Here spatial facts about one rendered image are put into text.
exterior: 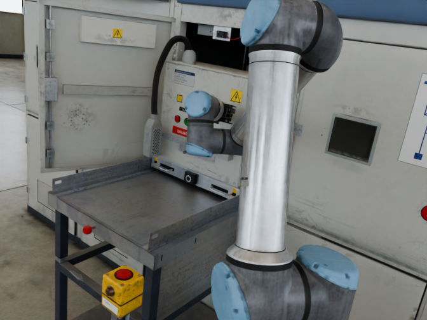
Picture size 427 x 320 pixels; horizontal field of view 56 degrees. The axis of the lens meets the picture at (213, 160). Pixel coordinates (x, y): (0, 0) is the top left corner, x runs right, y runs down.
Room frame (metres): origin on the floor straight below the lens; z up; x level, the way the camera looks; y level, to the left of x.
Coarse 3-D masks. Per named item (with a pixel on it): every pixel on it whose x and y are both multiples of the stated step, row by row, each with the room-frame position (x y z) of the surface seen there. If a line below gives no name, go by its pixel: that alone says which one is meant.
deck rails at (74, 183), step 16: (144, 160) 1.85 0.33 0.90; (64, 176) 1.49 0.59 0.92; (80, 176) 1.55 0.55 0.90; (96, 176) 1.62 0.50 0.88; (112, 176) 1.69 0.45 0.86; (128, 176) 1.75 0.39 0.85; (64, 192) 1.48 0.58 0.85; (208, 208) 1.37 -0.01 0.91; (224, 208) 1.46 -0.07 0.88; (176, 224) 1.23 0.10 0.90; (192, 224) 1.30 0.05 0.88; (160, 240) 1.17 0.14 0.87
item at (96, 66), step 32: (64, 32) 1.75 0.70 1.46; (96, 32) 1.80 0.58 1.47; (128, 32) 1.89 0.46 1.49; (160, 32) 2.02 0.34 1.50; (64, 64) 1.75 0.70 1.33; (96, 64) 1.83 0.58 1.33; (128, 64) 1.93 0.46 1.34; (64, 96) 1.75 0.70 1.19; (96, 96) 1.84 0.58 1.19; (128, 96) 1.93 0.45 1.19; (160, 96) 2.04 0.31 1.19; (64, 128) 1.75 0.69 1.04; (96, 128) 1.84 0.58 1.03; (128, 128) 1.94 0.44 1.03; (64, 160) 1.75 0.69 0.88; (96, 160) 1.84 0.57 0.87; (128, 160) 1.95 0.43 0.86
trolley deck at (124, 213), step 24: (48, 192) 1.47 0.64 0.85; (96, 192) 1.53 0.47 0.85; (120, 192) 1.56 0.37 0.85; (144, 192) 1.59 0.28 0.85; (168, 192) 1.63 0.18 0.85; (192, 192) 1.66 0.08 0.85; (72, 216) 1.37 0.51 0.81; (96, 216) 1.32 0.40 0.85; (120, 216) 1.35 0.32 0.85; (144, 216) 1.37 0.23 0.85; (168, 216) 1.40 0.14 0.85; (120, 240) 1.21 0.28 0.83; (144, 240) 1.20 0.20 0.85; (192, 240) 1.26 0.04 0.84; (144, 264) 1.13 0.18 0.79
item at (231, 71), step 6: (168, 60) 1.86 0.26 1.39; (192, 66) 1.78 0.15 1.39; (198, 66) 1.76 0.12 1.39; (204, 66) 1.83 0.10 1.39; (210, 66) 1.88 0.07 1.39; (216, 66) 1.92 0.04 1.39; (222, 72) 1.68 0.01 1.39; (228, 72) 1.67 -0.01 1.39; (234, 72) 1.72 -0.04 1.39; (240, 72) 1.76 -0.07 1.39; (246, 72) 1.79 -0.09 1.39; (240, 168) 1.59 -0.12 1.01; (240, 174) 1.59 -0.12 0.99
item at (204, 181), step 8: (152, 160) 1.87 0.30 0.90; (168, 168) 1.81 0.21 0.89; (176, 168) 1.78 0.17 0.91; (184, 168) 1.75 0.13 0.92; (176, 176) 1.78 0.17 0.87; (200, 176) 1.69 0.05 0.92; (200, 184) 1.69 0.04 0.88; (208, 184) 1.66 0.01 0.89; (216, 184) 1.64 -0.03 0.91; (224, 184) 1.62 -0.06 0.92; (216, 192) 1.64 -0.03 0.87; (224, 192) 1.61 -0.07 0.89
